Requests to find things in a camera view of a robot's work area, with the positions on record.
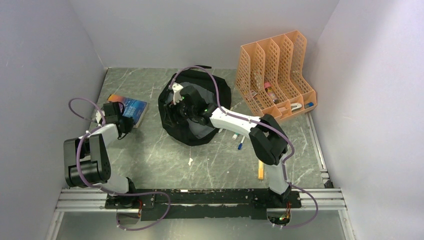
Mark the aluminium frame rail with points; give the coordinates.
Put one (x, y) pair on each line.
(76, 200)

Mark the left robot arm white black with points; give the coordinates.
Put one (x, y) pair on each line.
(89, 155)

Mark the pink capped bottle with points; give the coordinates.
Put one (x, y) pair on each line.
(270, 92)

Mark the blue orange paperback book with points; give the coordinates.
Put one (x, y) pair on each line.
(133, 108)

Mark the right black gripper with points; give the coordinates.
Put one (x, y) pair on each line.
(177, 104)

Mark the orange plastic file organizer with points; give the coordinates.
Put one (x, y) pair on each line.
(278, 60)

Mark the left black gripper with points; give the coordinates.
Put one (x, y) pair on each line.
(129, 123)

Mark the silver stapler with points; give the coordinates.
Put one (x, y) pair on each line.
(294, 107)

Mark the black student backpack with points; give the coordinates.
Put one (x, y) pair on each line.
(212, 88)

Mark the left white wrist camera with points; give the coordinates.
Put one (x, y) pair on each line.
(98, 117)

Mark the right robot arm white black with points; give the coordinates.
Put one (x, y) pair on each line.
(267, 138)

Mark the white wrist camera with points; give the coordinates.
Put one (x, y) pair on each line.
(177, 97)
(98, 117)

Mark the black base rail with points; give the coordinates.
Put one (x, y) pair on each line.
(205, 203)

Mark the yellow highlighter marker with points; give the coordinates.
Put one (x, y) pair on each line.
(260, 172)

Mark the small blue item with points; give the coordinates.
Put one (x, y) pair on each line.
(308, 105)

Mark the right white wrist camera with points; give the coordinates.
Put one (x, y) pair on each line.
(177, 97)

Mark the blue capped white pen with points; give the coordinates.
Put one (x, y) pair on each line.
(240, 146)

